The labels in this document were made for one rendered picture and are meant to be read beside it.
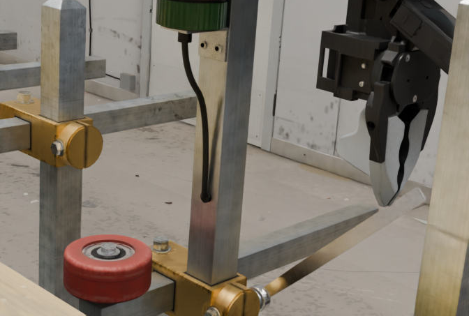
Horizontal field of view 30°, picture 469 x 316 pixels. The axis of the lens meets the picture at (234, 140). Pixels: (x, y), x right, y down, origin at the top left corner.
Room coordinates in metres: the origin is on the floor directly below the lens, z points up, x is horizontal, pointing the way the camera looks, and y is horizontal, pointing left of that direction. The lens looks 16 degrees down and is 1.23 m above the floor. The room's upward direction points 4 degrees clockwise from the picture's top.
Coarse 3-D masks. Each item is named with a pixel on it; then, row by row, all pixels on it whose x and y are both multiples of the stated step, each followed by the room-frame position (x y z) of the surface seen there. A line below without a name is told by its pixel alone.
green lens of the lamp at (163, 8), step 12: (156, 0) 0.74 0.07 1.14; (168, 0) 0.72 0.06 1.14; (156, 12) 0.74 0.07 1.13; (168, 12) 0.72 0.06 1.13; (180, 12) 0.71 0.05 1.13; (192, 12) 0.71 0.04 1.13; (204, 12) 0.72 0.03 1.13; (216, 12) 0.72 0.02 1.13; (168, 24) 0.72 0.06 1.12; (180, 24) 0.71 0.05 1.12; (192, 24) 0.71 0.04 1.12; (204, 24) 0.72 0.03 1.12; (216, 24) 0.72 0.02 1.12
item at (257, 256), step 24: (336, 216) 0.99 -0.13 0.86; (360, 216) 1.00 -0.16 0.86; (264, 240) 0.90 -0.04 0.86; (288, 240) 0.90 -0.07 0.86; (312, 240) 0.93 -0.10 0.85; (240, 264) 0.85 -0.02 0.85; (264, 264) 0.87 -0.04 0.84; (168, 288) 0.77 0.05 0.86; (96, 312) 0.71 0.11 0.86; (120, 312) 0.73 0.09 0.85; (144, 312) 0.75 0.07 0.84
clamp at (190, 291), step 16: (160, 256) 0.81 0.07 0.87; (176, 256) 0.81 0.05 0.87; (160, 272) 0.79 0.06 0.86; (176, 272) 0.78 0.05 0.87; (176, 288) 0.78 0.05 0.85; (192, 288) 0.76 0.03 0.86; (208, 288) 0.75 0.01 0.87; (224, 288) 0.75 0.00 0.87; (240, 288) 0.75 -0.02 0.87; (176, 304) 0.77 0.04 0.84; (192, 304) 0.76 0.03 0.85; (208, 304) 0.75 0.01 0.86; (224, 304) 0.74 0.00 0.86; (240, 304) 0.74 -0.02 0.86; (256, 304) 0.76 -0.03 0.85
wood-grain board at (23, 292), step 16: (0, 272) 0.69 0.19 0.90; (16, 272) 0.69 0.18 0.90; (0, 288) 0.66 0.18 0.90; (16, 288) 0.66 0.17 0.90; (32, 288) 0.66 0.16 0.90; (0, 304) 0.63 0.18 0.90; (16, 304) 0.63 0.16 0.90; (32, 304) 0.63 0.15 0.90; (48, 304) 0.64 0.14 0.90; (64, 304) 0.64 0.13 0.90
